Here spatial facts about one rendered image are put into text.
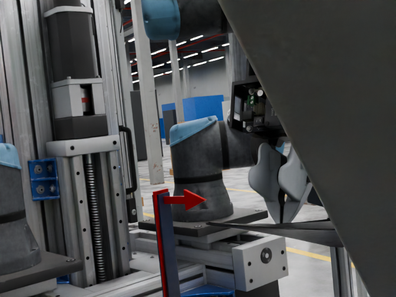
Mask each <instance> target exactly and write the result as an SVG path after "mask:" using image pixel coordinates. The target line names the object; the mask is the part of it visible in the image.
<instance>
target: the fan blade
mask: <svg viewBox="0 0 396 297"><path fill-rule="evenodd" d="M206 225H211V226H218V227H229V228H234V229H242V230H250V231H254V232H261V233H267V234H270V235H277V236H282V237H288V238H291V239H296V240H302V241H306V242H311V243H316V244H319V245H324V246H329V247H338V248H342V247H344V246H343V244H342V242H341V240H340V238H339V236H338V234H337V232H336V230H335V228H334V226H333V224H332V222H331V220H330V219H323V220H312V221H306V222H292V223H277V224H237V223H213V222H207V223H206Z"/></svg>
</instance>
